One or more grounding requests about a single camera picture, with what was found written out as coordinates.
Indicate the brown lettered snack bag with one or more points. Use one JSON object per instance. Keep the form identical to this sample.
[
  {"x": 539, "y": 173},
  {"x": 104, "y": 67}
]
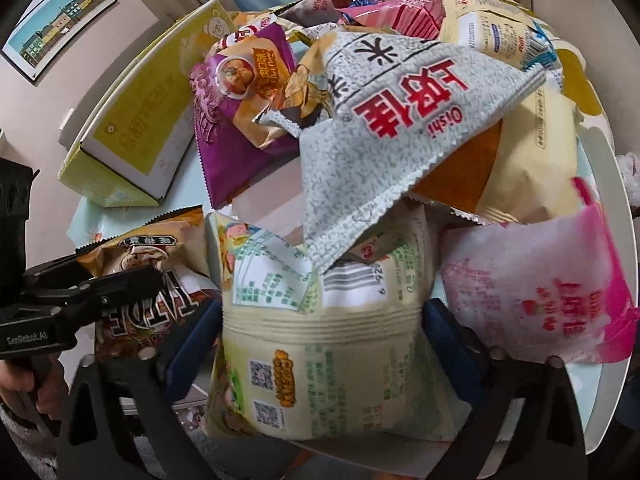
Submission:
[{"x": 164, "y": 267}]

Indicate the cream orange snack bag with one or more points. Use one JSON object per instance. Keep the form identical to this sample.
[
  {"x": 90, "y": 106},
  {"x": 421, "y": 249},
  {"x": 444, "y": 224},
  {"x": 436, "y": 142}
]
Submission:
[{"x": 519, "y": 170}]

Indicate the white blue snack bag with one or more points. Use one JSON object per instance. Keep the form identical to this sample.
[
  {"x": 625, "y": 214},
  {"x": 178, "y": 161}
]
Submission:
[{"x": 499, "y": 29}]

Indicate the cream green snack bag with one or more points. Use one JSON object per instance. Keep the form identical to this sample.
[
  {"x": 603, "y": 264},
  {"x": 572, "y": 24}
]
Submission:
[{"x": 307, "y": 355}]

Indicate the yellow green cardboard box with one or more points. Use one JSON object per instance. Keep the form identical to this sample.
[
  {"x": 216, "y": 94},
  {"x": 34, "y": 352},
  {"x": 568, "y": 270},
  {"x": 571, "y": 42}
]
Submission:
[{"x": 129, "y": 148}]

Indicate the pale pink snack pack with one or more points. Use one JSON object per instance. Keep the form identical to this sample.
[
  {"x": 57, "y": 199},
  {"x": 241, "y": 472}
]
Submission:
[{"x": 275, "y": 203}]

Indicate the floral striped bed quilt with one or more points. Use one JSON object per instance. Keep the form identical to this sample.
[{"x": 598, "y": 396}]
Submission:
[{"x": 568, "y": 76}]

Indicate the dark red blue snack bag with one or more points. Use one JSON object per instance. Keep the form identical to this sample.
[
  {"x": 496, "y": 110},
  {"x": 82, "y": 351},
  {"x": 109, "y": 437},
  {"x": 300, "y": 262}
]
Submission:
[{"x": 315, "y": 12}]

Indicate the pink wafer snack pack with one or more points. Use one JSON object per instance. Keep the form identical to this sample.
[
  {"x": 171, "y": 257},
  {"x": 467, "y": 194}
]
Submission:
[{"x": 413, "y": 18}]

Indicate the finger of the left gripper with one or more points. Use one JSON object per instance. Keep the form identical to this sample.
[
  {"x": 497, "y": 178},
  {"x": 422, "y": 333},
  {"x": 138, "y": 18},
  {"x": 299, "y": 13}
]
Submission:
[
  {"x": 60, "y": 270},
  {"x": 89, "y": 301}
]

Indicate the purple snack bag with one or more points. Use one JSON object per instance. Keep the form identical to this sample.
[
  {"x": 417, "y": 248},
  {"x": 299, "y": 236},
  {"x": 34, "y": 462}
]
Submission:
[{"x": 232, "y": 88}]

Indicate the framed landscape picture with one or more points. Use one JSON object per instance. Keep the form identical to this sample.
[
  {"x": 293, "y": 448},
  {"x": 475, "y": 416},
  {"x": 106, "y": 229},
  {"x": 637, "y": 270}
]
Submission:
[{"x": 46, "y": 30}]

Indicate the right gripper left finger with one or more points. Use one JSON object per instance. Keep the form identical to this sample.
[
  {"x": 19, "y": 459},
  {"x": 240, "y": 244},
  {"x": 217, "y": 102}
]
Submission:
[{"x": 95, "y": 442}]

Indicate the pink white Oishi bag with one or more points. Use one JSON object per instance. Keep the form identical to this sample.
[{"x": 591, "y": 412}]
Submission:
[{"x": 551, "y": 288}]

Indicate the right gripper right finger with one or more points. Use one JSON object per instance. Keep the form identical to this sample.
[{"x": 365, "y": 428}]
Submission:
[{"x": 548, "y": 442}]

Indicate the person's left hand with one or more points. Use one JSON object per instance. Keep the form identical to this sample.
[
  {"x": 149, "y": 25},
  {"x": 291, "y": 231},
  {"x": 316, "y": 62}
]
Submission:
[{"x": 51, "y": 391}]

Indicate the grey speckled Oishi bag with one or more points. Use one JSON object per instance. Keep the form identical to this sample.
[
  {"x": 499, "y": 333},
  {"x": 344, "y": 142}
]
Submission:
[{"x": 390, "y": 109}]

